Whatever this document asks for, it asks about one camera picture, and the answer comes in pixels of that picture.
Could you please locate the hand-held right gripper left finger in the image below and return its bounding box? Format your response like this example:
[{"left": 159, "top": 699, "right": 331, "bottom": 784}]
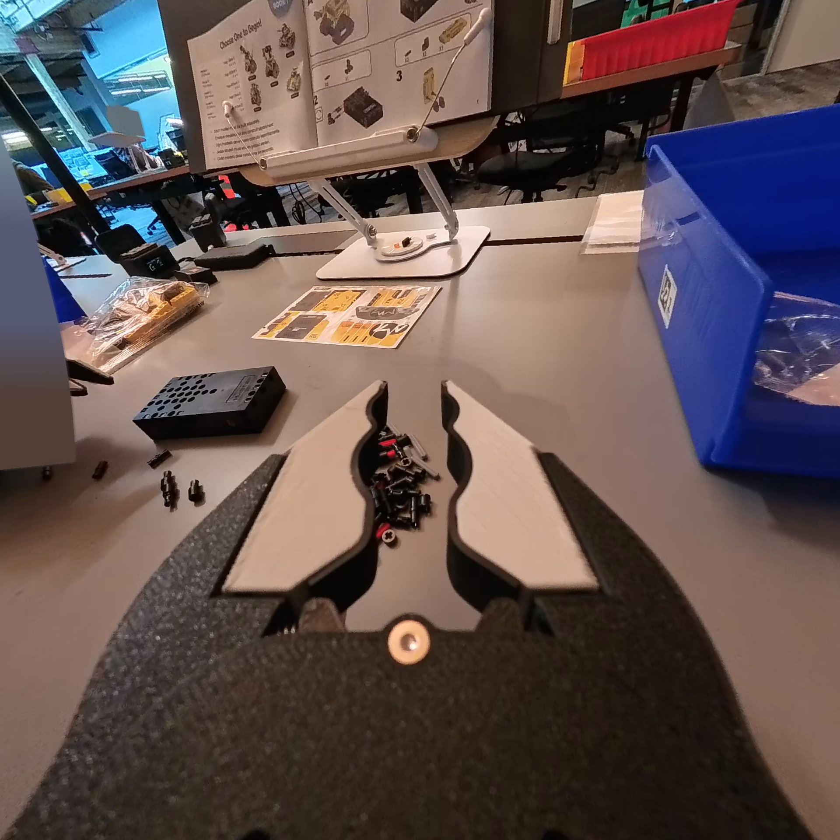
[{"left": 220, "top": 378, "right": 389, "bottom": 601}]

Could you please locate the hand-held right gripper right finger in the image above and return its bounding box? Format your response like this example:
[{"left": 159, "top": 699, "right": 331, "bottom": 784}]
[{"left": 441, "top": 379, "right": 601, "bottom": 608}]

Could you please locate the pile of small plastic pins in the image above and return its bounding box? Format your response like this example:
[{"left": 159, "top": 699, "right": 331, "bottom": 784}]
[{"left": 366, "top": 423, "right": 442, "bottom": 547}]

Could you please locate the clear bag of yellow parts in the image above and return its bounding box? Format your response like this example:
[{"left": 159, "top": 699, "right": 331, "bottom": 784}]
[{"left": 62, "top": 276, "right": 206, "bottom": 376}]

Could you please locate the blue storage bin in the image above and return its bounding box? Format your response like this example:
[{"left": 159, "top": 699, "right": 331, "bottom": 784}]
[
  {"left": 42, "top": 256, "right": 74, "bottom": 324},
  {"left": 637, "top": 104, "right": 840, "bottom": 480}
]

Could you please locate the black display device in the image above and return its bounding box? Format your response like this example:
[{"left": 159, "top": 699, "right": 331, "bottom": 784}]
[{"left": 117, "top": 243, "right": 178, "bottom": 279}]

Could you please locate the black perforated plastic block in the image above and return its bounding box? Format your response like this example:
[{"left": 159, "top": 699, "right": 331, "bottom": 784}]
[{"left": 133, "top": 366, "right": 287, "bottom": 442}]

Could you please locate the black flat case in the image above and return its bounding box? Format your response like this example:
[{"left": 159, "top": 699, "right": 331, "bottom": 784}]
[{"left": 195, "top": 243, "right": 275, "bottom": 271}]

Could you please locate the black cube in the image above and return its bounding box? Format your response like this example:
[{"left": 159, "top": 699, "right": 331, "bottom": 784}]
[{"left": 189, "top": 211, "right": 228, "bottom": 249}]

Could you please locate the wooden background desk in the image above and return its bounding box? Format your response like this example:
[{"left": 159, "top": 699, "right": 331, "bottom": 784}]
[
  {"left": 561, "top": 42, "right": 746, "bottom": 158},
  {"left": 29, "top": 164, "right": 194, "bottom": 221}
]

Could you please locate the yellow sticker sheet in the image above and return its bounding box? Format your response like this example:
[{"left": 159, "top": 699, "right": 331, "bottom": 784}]
[{"left": 252, "top": 283, "right": 443, "bottom": 350}]

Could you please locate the white printed paper sheet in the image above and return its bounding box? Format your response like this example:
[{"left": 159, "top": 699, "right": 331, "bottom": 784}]
[{"left": 581, "top": 192, "right": 647, "bottom": 253}]

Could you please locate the crumpled clear plastic bag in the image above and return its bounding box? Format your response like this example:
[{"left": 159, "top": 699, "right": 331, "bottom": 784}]
[{"left": 753, "top": 292, "right": 840, "bottom": 403}]

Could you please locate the black office chair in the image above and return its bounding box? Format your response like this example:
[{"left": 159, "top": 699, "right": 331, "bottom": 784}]
[{"left": 474, "top": 128, "right": 559, "bottom": 204}]

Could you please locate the red storage bin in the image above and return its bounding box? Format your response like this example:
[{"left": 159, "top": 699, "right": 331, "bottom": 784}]
[{"left": 564, "top": 0, "right": 742, "bottom": 85}]

